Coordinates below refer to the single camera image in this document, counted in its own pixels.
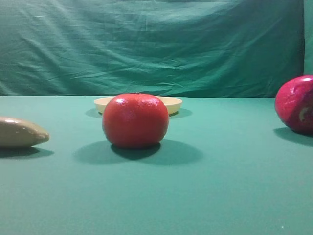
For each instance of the green backdrop cloth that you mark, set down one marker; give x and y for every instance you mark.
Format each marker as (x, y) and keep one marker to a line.
(184, 48)

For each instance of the dark red apple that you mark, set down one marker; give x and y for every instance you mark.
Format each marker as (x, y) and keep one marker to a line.
(294, 104)

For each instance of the beige-green elongated fruit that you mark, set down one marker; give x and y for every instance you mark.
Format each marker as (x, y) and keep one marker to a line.
(15, 132)

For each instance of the red-orange round fruit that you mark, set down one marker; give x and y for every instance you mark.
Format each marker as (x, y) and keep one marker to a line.
(135, 120)

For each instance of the pale yellow plate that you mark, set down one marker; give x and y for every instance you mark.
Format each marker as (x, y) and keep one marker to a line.
(172, 104)

